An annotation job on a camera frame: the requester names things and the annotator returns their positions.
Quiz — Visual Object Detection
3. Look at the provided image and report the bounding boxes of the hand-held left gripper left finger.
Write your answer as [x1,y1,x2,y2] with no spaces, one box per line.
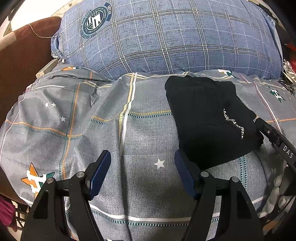
[21,150,112,241]

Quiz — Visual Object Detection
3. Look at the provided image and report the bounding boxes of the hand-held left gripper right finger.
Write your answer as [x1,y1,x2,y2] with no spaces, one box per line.
[174,149,265,241]

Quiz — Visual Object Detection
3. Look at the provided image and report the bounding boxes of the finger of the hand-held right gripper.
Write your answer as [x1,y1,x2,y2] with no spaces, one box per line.
[254,117,282,149]

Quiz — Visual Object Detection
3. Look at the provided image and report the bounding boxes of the black pants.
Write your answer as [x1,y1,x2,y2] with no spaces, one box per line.
[165,75,264,171]

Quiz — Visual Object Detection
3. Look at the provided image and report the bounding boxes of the grey star-printed quilt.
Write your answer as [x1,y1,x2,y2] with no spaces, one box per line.
[0,66,296,241]

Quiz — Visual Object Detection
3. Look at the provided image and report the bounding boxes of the magenta cloth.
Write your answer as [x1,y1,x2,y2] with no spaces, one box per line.
[0,196,15,229]

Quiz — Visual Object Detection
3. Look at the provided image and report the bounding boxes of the blue plaid pillow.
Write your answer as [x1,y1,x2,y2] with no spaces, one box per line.
[50,0,285,80]

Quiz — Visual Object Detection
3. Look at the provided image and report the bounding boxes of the wooden bed frame piece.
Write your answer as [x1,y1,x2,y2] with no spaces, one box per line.
[36,59,58,78]

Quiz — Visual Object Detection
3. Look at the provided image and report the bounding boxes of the thin orange cord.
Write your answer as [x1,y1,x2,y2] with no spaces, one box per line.
[28,24,57,39]

